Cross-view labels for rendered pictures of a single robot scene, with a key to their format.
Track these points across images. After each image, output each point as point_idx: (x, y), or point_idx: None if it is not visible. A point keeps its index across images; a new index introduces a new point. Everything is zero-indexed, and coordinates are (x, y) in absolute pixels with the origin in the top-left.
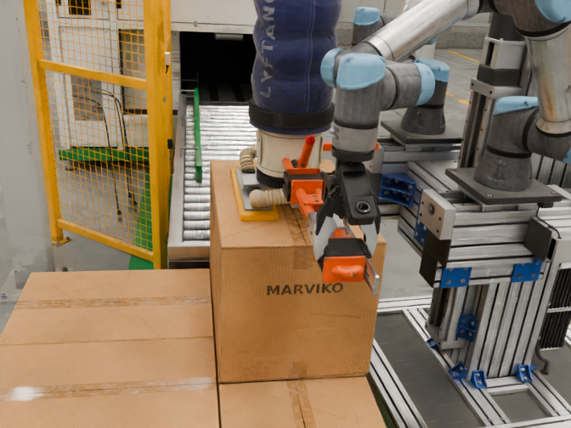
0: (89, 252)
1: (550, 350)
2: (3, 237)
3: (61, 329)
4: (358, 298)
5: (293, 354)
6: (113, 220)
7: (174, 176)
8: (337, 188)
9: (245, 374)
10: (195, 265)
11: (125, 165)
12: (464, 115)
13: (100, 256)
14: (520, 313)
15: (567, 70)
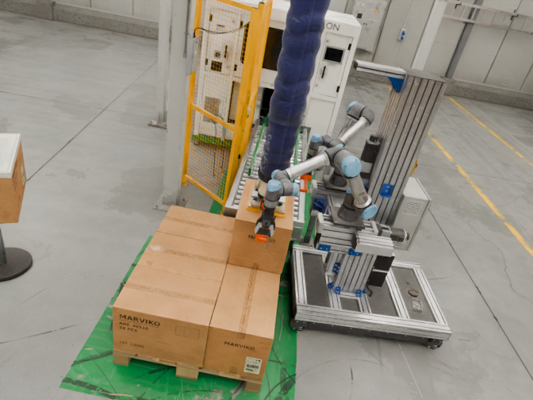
0: (196, 193)
1: (379, 287)
2: (159, 176)
3: (178, 230)
4: (280, 246)
5: (254, 259)
6: (210, 178)
7: (238, 171)
8: (262, 215)
9: (236, 263)
10: (234, 216)
11: (221, 151)
12: (428, 150)
13: (201, 196)
14: (359, 267)
15: (358, 189)
